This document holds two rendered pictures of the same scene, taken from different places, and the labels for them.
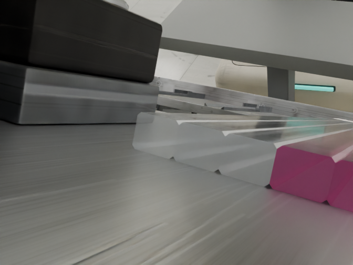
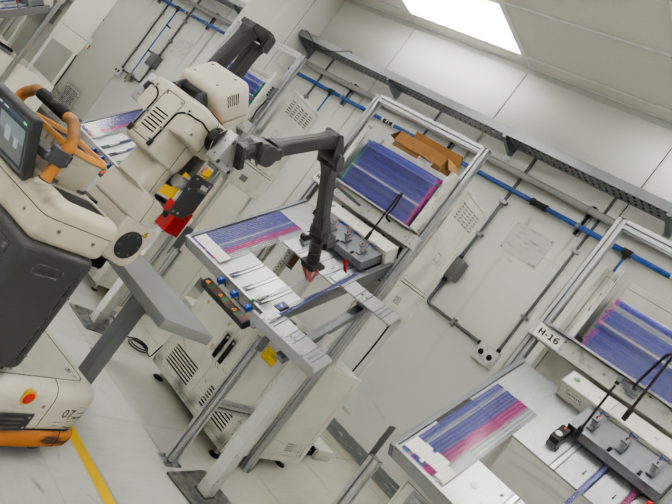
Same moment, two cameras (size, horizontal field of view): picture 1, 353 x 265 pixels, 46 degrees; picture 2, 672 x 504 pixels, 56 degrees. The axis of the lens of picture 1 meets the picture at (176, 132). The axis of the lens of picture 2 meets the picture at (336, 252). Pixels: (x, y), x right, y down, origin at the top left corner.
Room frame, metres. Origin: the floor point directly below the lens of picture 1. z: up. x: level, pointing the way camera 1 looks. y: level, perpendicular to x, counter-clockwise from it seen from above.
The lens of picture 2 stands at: (3.19, 0.13, 1.18)
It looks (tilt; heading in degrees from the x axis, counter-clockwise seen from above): 2 degrees down; 179
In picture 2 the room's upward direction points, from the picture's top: 37 degrees clockwise
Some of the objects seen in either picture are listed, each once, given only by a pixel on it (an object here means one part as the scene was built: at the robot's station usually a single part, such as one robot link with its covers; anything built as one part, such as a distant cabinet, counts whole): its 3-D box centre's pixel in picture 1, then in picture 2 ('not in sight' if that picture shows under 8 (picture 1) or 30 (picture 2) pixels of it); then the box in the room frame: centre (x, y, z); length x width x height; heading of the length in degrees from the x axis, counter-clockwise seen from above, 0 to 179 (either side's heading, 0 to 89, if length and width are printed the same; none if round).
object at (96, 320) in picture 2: not in sight; (138, 263); (-0.15, -0.62, 0.39); 0.24 x 0.24 x 0.78; 51
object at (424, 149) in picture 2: not in sight; (435, 156); (-0.23, 0.31, 1.82); 0.68 x 0.30 x 0.20; 51
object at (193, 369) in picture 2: not in sight; (254, 374); (-0.07, 0.24, 0.31); 0.70 x 0.65 x 0.62; 51
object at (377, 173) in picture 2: not in sight; (392, 184); (0.07, 0.21, 1.52); 0.51 x 0.13 x 0.27; 51
